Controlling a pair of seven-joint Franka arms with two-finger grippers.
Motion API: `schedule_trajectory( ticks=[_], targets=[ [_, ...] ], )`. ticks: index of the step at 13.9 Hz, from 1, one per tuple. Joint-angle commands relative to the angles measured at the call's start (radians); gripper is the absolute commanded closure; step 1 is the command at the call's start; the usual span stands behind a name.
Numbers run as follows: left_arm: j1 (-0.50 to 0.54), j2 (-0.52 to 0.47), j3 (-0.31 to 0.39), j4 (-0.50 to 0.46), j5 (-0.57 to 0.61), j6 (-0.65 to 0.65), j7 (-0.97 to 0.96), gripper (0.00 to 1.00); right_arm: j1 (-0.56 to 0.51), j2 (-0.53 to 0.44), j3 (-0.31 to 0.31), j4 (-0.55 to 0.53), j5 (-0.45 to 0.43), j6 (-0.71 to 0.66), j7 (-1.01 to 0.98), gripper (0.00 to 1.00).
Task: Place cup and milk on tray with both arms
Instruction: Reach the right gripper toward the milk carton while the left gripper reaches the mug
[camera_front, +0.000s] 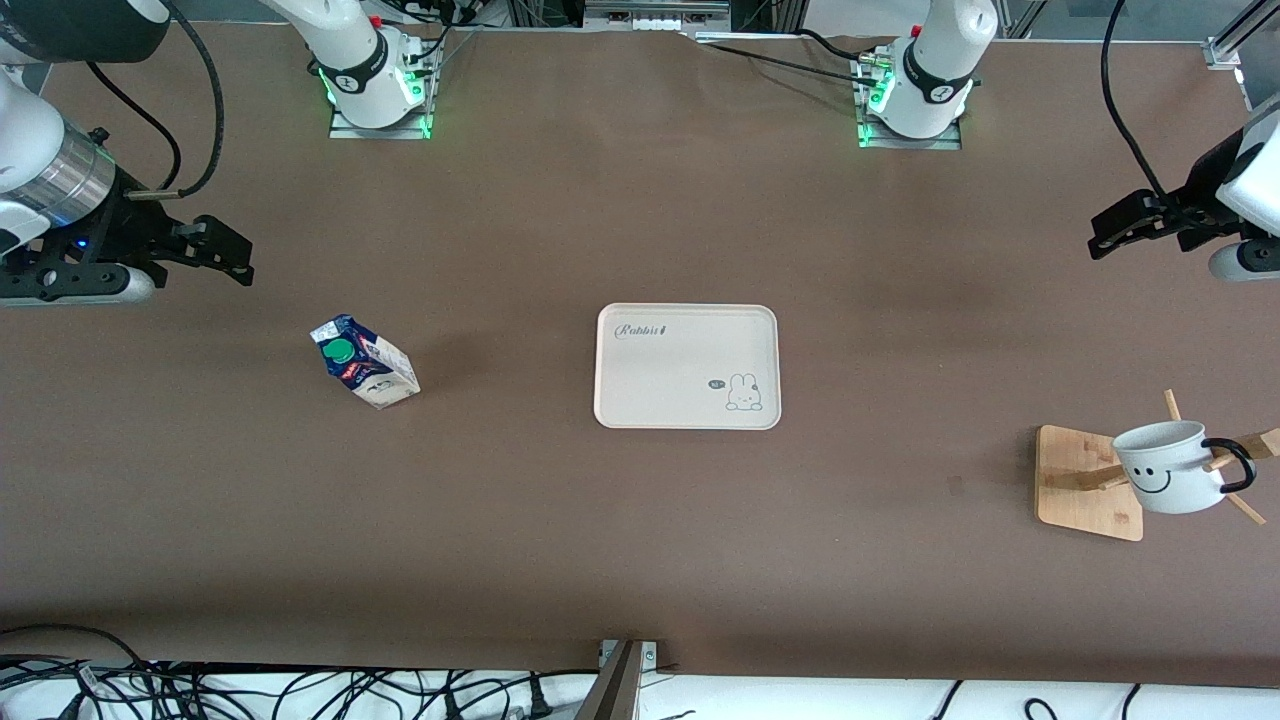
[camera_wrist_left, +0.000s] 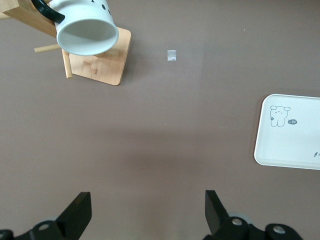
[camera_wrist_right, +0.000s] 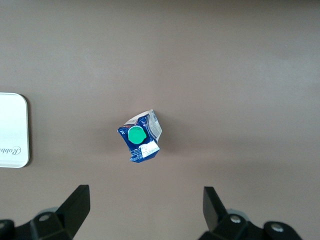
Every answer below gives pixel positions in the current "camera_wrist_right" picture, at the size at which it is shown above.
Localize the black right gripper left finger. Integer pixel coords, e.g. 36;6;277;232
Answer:
14;184;91;240

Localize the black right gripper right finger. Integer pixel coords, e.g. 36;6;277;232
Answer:
198;186;266;240

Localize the blue milk carton green cap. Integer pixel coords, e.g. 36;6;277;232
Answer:
116;109;163;164

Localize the cream tray with rabbit print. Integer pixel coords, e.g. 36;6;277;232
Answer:
0;92;30;169

